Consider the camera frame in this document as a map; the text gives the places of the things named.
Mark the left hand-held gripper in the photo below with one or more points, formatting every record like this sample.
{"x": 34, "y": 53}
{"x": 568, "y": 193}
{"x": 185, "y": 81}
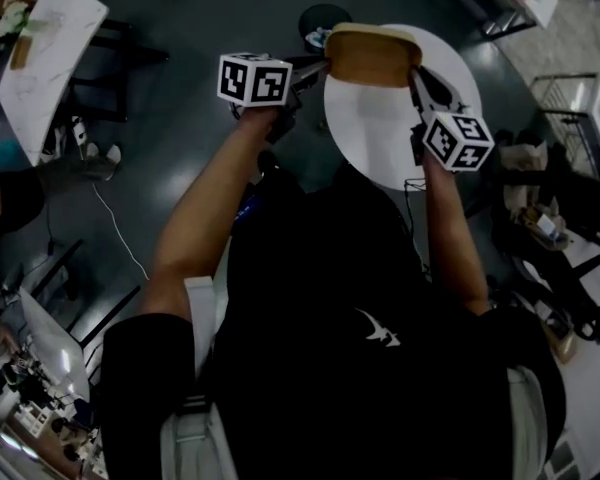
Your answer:
{"x": 252, "y": 80}

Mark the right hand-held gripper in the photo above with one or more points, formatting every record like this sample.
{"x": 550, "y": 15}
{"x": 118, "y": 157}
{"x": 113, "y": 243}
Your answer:
{"x": 457, "y": 140}

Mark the black waste bin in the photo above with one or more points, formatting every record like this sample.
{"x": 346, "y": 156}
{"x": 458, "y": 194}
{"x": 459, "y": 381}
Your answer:
{"x": 325, "y": 15}

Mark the person's right forearm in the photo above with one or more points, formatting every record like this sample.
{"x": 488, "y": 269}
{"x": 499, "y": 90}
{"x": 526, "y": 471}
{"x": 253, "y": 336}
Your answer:
{"x": 452, "y": 238}

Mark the person's left forearm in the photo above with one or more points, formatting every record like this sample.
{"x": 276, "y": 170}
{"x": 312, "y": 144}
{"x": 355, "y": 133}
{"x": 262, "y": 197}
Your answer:
{"x": 205, "y": 218}

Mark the white and teal plastic piece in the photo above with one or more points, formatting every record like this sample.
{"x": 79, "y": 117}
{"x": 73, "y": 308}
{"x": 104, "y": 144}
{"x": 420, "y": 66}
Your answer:
{"x": 317, "y": 37}

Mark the round white table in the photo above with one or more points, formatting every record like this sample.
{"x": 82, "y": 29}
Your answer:
{"x": 380, "y": 133}

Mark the person's black left shoe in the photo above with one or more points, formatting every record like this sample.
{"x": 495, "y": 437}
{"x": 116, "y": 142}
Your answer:
{"x": 267, "y": 160}

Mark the person's black trousers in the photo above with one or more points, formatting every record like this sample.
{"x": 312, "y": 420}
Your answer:
{"x": 280, "y": 184}

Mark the white sink on chrome stand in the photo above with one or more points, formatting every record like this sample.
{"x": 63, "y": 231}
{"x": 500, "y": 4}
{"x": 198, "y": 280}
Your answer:
{"x": 580, "y": 118}

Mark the black device with blue screen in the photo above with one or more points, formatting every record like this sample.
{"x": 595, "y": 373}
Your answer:
{"x": 245, "y": 209}

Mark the black office chair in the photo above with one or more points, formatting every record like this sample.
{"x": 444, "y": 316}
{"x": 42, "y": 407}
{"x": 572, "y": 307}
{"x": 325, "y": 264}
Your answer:
{"x": 590, "y": 268}

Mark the person's black t-shirt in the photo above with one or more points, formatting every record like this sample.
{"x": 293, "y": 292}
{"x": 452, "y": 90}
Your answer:
{"x": 340, "y": 318}

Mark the white marble table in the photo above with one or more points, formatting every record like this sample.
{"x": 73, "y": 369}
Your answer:
{"x": 55, "y": 58}

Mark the white flower bouquet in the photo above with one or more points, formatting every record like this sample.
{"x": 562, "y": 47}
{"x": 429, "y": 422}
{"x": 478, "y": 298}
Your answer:
{"x": 14, "y": 18}

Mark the cluttered white desk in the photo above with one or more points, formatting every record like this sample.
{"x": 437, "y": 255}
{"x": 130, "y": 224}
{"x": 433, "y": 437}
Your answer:
{"x": 55, "y": 348}

